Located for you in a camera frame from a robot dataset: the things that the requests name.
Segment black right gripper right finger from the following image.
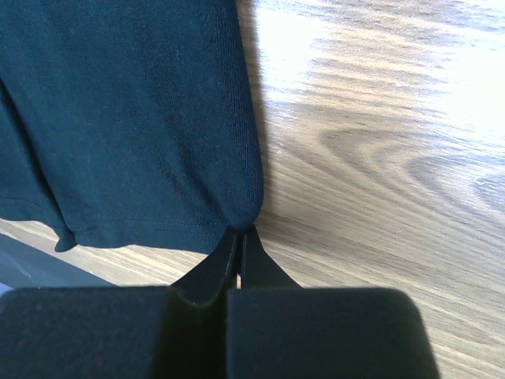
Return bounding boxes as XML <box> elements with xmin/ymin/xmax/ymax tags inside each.
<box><xmin>226</xmin><ymin>229</ymin><xmax>440</xmax><ymax>378</ymax></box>

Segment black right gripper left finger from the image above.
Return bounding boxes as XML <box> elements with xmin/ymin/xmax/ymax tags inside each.
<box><xmin>1</xmin><ymin>231</ymin><xmax>237</xmax><ymax>378</ymax></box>

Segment black t shirt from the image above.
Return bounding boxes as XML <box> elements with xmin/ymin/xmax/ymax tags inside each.
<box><xmin>1</xmin><ymin>1</ymin><xmax>264</xmax><ymax>253</ymax></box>

